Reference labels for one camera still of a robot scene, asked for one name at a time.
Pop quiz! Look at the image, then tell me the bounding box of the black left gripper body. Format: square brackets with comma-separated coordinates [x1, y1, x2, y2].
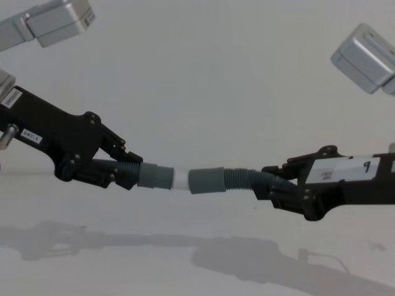
[0, 86, 102, 183]

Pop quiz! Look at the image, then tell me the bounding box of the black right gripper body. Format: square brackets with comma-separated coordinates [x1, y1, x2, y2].
[295, 144, 395, 222]

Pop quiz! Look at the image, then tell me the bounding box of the white tube connector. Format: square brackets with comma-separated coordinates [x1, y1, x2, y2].
[172, 167, 190, 191]

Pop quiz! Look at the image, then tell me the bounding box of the white curtain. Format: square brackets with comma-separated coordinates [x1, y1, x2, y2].
[0, 0, 395, 198]

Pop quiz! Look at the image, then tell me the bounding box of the white table cloth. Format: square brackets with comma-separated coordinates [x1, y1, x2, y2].
[0, 175, 395, 296]

